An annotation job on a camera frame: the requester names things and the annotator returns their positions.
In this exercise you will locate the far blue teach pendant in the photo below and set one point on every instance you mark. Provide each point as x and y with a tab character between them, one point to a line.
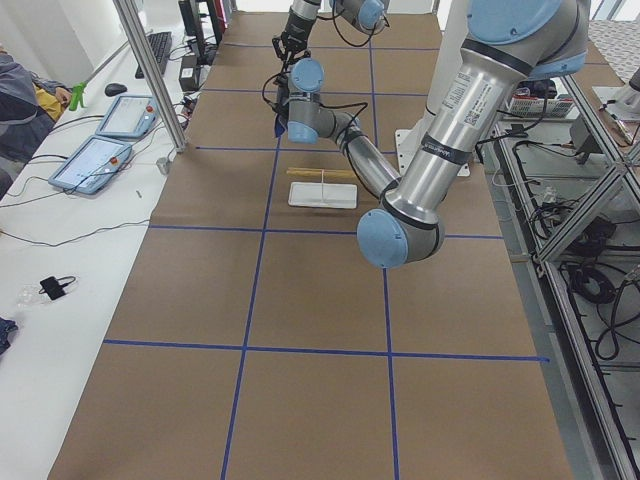
129	117

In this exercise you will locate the small black adapter box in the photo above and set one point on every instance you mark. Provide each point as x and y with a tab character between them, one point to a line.
55	287

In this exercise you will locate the blue teach pendant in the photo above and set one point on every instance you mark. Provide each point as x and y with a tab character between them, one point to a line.
129	117
91	166

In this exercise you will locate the green handled tool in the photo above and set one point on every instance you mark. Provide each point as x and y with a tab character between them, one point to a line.
77	96

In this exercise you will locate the black power brick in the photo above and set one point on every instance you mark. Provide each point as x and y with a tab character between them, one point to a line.
189	76

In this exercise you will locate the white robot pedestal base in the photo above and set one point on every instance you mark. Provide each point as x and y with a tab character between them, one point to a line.
410	141

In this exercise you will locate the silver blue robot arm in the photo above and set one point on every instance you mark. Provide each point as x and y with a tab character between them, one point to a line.
504	43
366	16

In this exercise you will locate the left wooden rack bar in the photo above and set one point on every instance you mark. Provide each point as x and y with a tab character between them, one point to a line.
321	173

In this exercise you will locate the seated person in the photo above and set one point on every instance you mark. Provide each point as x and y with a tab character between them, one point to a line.
30	108

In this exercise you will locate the near blue teach pendant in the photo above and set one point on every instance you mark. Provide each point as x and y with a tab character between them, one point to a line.
91	166

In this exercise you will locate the black computer mouse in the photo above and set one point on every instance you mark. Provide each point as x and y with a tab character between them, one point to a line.
113	89

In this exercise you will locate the white towel rack base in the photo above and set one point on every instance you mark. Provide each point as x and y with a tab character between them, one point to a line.
323	195

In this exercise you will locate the black keyboard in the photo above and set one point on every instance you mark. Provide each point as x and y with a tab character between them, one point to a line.
160	44

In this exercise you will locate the aluminium frame post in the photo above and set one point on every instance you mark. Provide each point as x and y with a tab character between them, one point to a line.
135	33

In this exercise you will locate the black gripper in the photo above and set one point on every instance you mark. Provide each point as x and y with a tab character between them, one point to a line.
295	42

